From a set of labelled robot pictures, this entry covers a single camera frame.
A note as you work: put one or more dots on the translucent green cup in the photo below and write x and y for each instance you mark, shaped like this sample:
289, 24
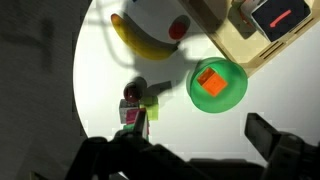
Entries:
230, 96

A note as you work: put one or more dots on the lime green block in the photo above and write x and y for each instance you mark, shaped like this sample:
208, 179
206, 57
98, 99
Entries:
151, 110

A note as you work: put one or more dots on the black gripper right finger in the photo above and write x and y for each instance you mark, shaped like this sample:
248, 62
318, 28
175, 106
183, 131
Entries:
261, 136

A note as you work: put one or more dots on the orange block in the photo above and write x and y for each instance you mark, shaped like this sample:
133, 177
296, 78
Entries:
213, 83

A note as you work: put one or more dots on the small red tomato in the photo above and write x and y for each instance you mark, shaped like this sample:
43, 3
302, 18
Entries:
178, 30

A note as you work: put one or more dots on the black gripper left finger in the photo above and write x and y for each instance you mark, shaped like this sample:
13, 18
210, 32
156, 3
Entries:
140, 121

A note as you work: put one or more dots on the wooden tray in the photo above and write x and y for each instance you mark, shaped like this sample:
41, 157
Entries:
240, 46

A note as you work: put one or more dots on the yellow banana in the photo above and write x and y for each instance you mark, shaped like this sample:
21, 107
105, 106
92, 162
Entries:
146, 46

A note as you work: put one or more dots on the magenta block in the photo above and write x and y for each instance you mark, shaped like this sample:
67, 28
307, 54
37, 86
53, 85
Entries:
131, 116

